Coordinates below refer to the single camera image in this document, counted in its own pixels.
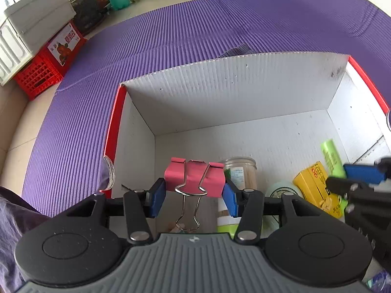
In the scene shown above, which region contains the dark planter pot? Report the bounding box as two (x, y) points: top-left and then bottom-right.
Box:
(72, 0), (109, 36)

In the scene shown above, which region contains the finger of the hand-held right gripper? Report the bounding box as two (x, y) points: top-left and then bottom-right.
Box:
(326, 177), (361, 196)
(344, 158), (391, 185)

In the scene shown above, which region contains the red plastic crate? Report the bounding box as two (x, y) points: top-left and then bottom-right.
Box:
(12, 21), (88, 101)

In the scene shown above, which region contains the white plastic storage box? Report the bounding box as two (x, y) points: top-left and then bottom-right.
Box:
(0, 0), (77, 86)

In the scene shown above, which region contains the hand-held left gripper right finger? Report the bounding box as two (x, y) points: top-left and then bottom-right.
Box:
(222, 179), (333, 245)

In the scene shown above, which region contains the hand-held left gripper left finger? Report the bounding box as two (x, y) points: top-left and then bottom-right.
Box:
(65, 178), (167, 245)

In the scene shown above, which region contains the purple foam mat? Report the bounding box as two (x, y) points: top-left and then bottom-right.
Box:
(21, 0), (391, 217)

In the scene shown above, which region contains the person's grey purple garment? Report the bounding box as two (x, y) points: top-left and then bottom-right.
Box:
(0, 186), (53, 293)

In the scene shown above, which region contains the pale green round tape dispenser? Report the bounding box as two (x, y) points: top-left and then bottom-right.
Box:
(264, 181), (305, 204)

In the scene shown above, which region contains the small yellow box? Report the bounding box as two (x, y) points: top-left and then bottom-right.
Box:
(293, 162), (348, 219)

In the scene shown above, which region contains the red cardboard shoe box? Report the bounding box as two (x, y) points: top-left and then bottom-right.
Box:
(102, 50), (391, 235)

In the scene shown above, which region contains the pink binder clip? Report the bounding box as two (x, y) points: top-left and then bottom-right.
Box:
(164, 157), (225, 232)

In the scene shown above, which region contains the toothpick jar with green lid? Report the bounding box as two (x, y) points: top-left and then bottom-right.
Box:
(216, 157), (257, 236)

